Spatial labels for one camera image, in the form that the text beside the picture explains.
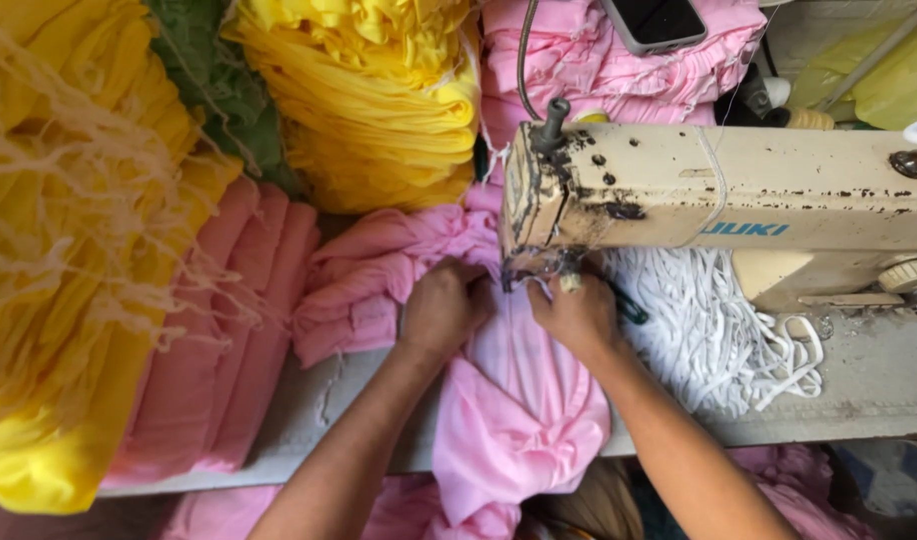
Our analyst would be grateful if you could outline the pink fabric heap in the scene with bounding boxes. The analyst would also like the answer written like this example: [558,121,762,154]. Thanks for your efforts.
[158,444,880,540]

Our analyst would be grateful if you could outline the folded yellow fabric stack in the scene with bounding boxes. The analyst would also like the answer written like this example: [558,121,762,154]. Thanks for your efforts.
[222,0,484,216]

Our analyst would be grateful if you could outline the green fabric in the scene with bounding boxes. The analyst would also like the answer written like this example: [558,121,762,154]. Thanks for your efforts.
[142,0,304,198]

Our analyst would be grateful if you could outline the white frayed threads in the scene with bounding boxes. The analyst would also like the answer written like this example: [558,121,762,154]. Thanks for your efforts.
[0,22,272,354]

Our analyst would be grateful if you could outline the bundle of white elastic cords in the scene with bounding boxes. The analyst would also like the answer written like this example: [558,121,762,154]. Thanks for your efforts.
[597,247,826,419]

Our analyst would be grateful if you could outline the salmon pink folded fabric stack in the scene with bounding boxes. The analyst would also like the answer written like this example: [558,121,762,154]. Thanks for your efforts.
[100,176,323,490]

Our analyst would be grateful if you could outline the person's right hand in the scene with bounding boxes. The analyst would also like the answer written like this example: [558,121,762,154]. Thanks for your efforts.
[526,271,623,367]

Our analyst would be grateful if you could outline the yellow plastic bag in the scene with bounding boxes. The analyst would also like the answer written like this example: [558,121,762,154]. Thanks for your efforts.
[787,7,917,132]

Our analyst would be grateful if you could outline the green handled thread snips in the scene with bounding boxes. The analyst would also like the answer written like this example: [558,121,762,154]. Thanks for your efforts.
[612,288,649,327]

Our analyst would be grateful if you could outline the cream industrial sewing machine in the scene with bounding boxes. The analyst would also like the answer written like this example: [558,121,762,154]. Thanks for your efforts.
[498,97,917,316]

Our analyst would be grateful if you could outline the large yellow fabric pile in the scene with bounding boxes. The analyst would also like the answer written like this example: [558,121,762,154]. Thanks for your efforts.
[0,0,246,516]

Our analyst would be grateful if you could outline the black smartphone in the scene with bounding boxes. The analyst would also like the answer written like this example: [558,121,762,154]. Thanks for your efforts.
[599,0,709,57]

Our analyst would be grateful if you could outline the light pink fabric piece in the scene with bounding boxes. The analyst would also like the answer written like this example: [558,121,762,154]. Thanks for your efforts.
[292,183,613,530]

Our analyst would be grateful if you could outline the person's left hand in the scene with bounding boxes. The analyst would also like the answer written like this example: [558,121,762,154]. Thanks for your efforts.
[398,257,496,357]

